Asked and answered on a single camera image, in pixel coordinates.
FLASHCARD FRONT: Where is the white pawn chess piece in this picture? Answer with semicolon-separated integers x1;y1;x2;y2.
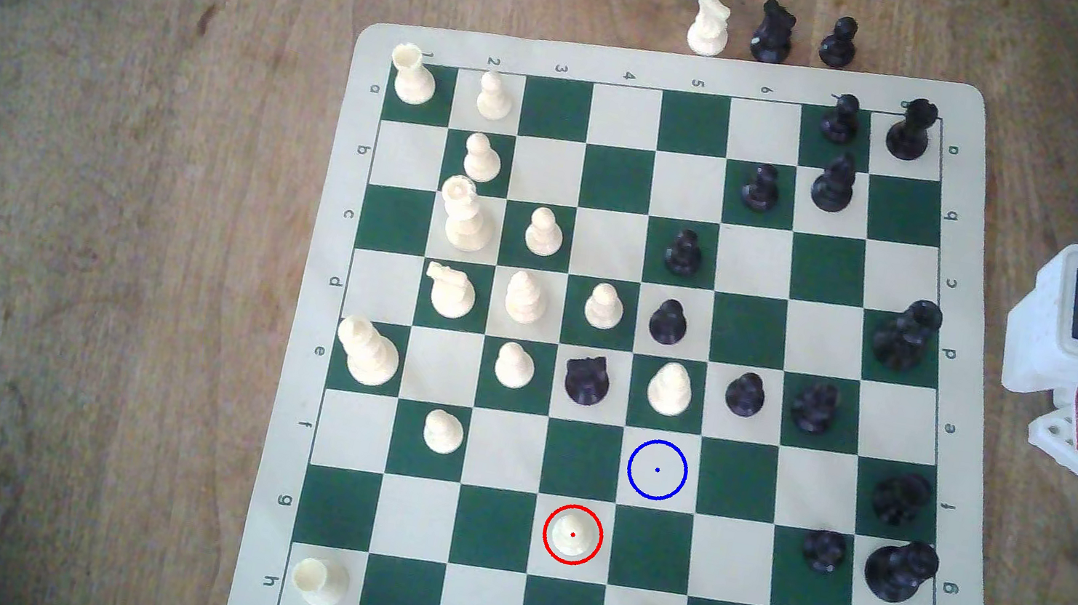
473;69;519;124
521;204;570;261
490;338;540;393
418;405;470;460
459;131;508;188
551;505;599;560
581;279;630;334

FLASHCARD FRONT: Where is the black rook chess piece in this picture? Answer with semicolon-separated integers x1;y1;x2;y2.
882;93;942;166

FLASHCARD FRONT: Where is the black queen chess piece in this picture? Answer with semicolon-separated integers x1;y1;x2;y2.
866;292;948;379

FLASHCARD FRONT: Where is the black bishop chess piece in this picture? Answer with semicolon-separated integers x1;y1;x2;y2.
807;149;862;217
866;465;940;534

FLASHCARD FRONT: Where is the black pawn chess piece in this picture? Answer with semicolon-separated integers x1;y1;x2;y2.
660;226;708;280
645;295;693;350
817;89;866;148
737;161;786;217
722;368;771;422
815;12;863;73
799;525;852;577

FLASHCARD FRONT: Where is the black knight chess piece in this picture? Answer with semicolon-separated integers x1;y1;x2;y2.
746;0;802;69
786;377;845;440
560;350;615;411

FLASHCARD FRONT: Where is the black king chess piece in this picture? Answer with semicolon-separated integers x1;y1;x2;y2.
859;532;943;605

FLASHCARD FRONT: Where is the white knight chess piece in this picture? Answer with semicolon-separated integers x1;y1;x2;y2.
418;260;482;324
683;0;738;60

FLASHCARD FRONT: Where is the white bishop chess piece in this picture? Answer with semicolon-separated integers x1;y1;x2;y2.
642;358;698;422
500;267;554;329

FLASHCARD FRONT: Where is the white queen chess piece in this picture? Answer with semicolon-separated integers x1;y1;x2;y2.
432;172;504;257

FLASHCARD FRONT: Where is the white rook chess piece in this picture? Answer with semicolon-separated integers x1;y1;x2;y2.
384;40;444;110
285;553;354;605

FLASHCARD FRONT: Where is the white king chess piece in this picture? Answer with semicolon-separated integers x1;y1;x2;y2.
329;312;407;391

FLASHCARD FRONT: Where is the green white chessboard mat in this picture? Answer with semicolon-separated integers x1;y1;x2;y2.
225;0;1078;605

